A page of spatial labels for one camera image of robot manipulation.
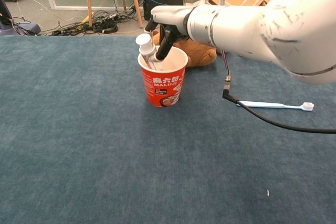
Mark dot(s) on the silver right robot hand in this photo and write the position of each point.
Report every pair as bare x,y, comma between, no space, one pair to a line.
170,15

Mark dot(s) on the white toothpaste tube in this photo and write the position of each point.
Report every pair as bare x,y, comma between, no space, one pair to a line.
144,41

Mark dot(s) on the light blue toothbrush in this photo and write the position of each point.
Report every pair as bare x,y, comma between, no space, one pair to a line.
275,106

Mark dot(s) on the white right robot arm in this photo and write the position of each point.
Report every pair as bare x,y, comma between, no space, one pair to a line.
262,32

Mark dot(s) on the brown capybara plush toy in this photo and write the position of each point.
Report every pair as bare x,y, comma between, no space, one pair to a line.
199,53

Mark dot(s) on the red paper noodle cup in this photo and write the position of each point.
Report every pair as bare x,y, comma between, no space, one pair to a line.
162,87

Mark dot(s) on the blue grey machine base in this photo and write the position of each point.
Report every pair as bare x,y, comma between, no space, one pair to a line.
31,27

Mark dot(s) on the blue table cloth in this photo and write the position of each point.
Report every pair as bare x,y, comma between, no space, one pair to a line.
78,142

